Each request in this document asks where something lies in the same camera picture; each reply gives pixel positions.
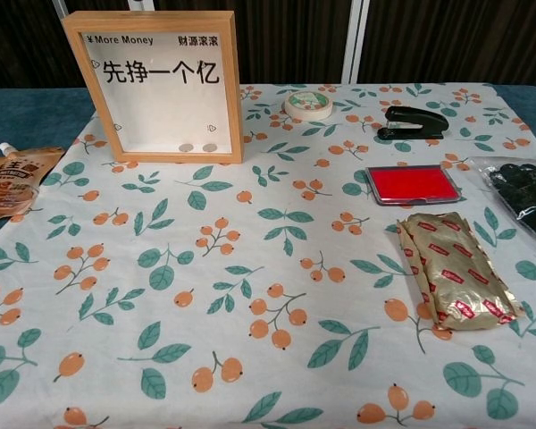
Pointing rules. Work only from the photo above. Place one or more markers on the beige masking tape roll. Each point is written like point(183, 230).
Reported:
point(290, 108)

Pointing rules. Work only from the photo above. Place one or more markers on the brown sauce spout pouch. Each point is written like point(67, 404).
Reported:
point(13, 187)

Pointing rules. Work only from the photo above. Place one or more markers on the wide white partition post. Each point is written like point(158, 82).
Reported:
point(356, 40)
point(137, 3)

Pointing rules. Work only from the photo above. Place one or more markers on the floral print tablecloth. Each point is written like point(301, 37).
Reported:
point(250, 250)

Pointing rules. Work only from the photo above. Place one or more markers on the black gloves in plastic bag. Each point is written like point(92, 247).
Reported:
point(522, 192)

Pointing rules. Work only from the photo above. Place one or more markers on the wooden frame coin box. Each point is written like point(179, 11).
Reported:
point(234, 89)

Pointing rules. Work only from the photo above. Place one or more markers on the silver coin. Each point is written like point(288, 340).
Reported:
point(209, 147)
point(186, 147)

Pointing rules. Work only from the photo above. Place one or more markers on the black stapler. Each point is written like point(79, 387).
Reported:
point(417, 123)

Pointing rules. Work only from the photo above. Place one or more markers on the gold foil snack pack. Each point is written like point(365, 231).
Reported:
point(455, 272)

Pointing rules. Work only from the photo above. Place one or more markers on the red ink pad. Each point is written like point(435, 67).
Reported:
point(413, 184)

